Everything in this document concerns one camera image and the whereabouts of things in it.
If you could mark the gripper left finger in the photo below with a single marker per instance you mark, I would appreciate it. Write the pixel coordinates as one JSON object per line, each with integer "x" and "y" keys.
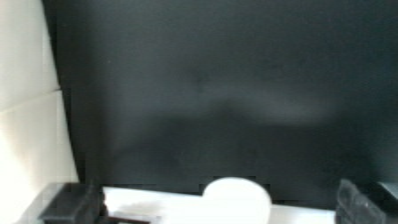
{"x": 77, "y": 206}

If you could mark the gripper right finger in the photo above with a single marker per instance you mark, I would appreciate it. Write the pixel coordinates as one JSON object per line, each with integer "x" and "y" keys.
{"x": 367, "y": 203}

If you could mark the white drawer tray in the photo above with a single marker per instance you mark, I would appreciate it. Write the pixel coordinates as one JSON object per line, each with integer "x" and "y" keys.
{"x": 235, "y": 203}

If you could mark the white front fence rail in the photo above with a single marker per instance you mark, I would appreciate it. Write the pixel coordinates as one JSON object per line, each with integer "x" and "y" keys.
{"x": 36, "y": 157}

